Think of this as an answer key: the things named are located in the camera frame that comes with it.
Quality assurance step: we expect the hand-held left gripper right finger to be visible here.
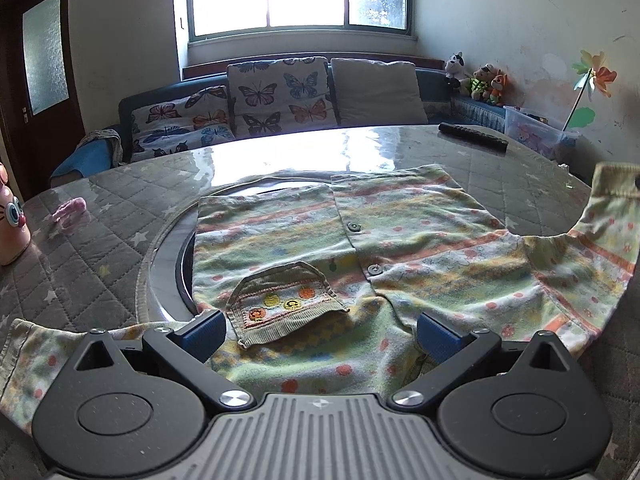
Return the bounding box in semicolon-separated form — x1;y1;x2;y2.
389;311;572;412

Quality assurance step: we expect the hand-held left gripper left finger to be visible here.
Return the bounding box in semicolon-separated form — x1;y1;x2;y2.
74;309;257;414

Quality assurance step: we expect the striped patterned children's shirt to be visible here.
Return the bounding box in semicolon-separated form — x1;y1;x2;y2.
0;162;640;433

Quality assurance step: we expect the round glass turntable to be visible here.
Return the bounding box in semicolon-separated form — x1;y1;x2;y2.
136;169;337;324

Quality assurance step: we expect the grey quilted star tablecloth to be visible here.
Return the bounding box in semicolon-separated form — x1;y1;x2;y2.
0;124;640;480

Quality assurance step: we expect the small pink fluffy item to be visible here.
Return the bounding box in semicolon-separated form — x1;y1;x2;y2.
51;198;87;226

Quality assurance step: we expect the blue cloth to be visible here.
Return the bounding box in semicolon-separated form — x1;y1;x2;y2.
49;137;119;189

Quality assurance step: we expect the black remote control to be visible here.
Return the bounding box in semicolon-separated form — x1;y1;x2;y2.
438;122;509;154

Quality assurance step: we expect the flat butterfly print cushion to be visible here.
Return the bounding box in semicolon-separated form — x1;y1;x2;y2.
130;85;236;156

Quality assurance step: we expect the pink cartoon face toy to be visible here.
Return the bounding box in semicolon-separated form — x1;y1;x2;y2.
0;162;34;267

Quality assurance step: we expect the grey patterned cloth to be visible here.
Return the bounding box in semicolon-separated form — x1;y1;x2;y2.
75;128;124;164

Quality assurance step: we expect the clear plastic storage box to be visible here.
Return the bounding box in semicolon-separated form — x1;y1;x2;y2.
502;104;581;161

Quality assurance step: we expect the large butterfly print cushion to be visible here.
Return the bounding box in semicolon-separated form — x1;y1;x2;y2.
226;56;341;139

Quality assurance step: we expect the dark blue sofa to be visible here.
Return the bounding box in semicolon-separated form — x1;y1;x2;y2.
50;58;509;189

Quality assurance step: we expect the plain beige cushion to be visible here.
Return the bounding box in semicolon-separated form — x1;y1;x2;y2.
329;57;430;127

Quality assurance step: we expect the orange fox plush toy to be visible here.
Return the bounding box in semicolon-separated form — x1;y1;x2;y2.
487;69;510;107

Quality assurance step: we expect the brown bear plush toy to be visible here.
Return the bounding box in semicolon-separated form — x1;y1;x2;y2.
469;63;496;104

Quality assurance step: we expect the black and white plush toy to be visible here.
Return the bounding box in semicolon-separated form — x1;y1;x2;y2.
444;51;467;94

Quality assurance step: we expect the colourful pinwheel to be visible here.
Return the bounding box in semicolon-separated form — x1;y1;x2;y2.
562;49;619;134

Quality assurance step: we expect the dark wooden door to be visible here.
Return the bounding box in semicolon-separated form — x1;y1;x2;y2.
0;0;87;202

